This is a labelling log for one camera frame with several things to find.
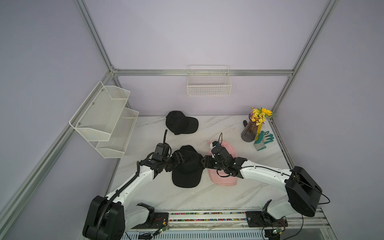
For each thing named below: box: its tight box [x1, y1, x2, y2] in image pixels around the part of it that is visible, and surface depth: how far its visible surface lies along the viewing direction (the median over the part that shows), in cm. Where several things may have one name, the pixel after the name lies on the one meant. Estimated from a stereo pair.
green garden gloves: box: [254, 130, 274, 151], surface depth 106 cm
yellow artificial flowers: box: [250, 107, 273, 126], surface depth 89 cm
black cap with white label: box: [172, 145, 205, 188], surface depth 87 cm
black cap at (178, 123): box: [165, 110, 199, 135], surface depth 113 cm
